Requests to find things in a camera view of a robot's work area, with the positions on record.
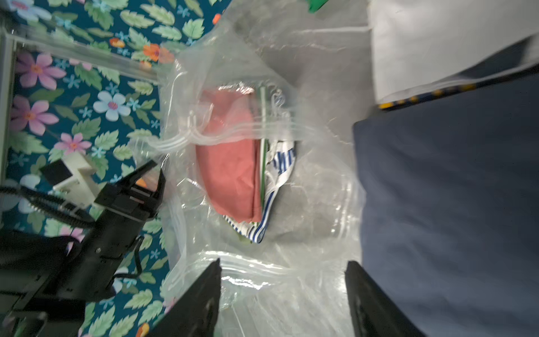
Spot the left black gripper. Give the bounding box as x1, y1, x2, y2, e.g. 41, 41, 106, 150
46, 160, 166, 301

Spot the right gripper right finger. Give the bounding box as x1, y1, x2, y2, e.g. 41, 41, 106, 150
345, 261, 425, 337

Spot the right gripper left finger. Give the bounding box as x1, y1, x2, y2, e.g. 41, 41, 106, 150
148, 259, 222, 337

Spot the red garment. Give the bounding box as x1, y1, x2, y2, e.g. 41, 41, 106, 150
196, 90, 262, 223

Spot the bag of clothes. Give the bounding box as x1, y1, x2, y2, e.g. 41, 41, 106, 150
131, 1, 373, 336

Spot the navy blue garment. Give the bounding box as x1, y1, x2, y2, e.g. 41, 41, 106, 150
353, 74, 538, 336

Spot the green tank top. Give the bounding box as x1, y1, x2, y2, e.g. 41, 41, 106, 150
307, 0, 328, 13

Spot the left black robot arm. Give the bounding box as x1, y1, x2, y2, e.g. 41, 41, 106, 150
1, 160, 166, 336

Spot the green white striped garment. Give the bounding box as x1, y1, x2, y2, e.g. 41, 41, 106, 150
258, 86, 268, 206

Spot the blue white striped garment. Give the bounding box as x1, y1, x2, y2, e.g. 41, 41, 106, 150
223, 140, 296, 244

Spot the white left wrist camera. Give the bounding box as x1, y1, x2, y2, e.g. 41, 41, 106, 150
39, 152, 101, 209

